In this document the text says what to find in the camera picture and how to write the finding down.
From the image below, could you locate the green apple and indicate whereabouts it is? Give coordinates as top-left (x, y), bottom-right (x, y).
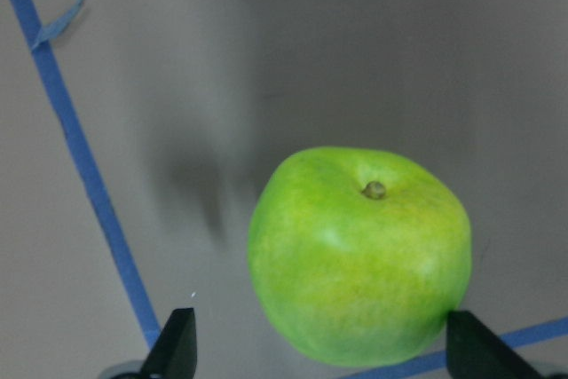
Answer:
top-left (248, 146), bottom-right (472, 367)

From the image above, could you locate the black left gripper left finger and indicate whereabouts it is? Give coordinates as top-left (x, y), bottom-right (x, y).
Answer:
top-left (139, 308), bottom-right (197, 379)

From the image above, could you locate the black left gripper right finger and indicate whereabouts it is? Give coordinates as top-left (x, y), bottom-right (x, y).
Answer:
top-left (446, 311), bottom-right (543, 379)

